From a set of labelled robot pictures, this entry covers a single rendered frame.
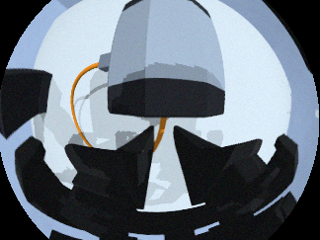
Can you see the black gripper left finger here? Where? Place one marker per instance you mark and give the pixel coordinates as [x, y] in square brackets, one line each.
[131, 168]

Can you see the orange cable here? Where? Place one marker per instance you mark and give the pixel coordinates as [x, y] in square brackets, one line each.
[84, 71]

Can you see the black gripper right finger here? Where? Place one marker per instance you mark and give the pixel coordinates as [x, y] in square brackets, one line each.
[203, 165]

